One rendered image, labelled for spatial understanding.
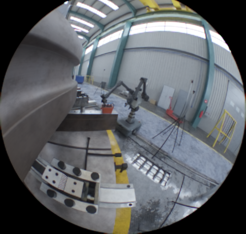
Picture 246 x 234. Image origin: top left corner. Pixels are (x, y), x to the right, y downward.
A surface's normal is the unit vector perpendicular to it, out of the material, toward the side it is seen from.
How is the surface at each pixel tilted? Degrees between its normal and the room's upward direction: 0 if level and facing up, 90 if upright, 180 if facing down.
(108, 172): 0
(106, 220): 0
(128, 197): 0
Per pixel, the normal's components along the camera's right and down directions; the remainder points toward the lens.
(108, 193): 0.22, -0.89
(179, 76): -0.68, 0.14
